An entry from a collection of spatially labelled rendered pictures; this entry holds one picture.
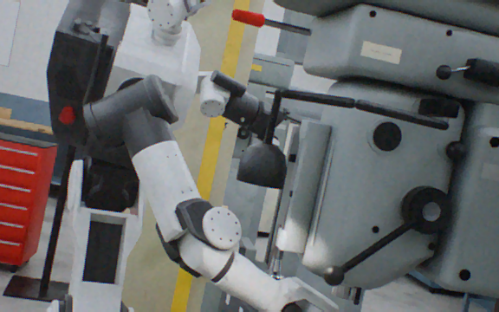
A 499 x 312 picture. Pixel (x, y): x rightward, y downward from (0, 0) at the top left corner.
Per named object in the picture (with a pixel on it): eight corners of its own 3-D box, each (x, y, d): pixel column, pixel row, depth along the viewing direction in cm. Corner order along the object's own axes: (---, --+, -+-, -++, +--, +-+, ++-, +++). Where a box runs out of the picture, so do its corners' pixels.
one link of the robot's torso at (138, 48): (19, 170, 148) (51, 26, 128) (55, 83, 175) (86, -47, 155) (156, 207, 155) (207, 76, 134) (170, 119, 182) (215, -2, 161)
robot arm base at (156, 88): (107, 167, 131) (78, 113, 127) (113, 146, 143) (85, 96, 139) (181, 133, 131) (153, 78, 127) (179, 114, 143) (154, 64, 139)
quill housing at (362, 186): (314, 287, 104) (361, 74, 103) (281, 255, 124) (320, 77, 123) (432, 306, 108) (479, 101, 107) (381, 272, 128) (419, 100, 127)
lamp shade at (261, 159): (226, 176, 105) (235, 135, 105) (263, 182, 109) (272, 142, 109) (254, 185, 99) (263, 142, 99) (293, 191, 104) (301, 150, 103)
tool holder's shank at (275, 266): (264, 272, 160) (273, 224, 159) (275, 272, 161) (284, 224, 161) (272, 276, 157) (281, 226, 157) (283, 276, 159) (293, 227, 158)
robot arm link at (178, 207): (199, 257, 118) (150, 140, 123) (163, 282, 128) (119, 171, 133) (249, 241, 126) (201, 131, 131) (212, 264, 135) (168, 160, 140)
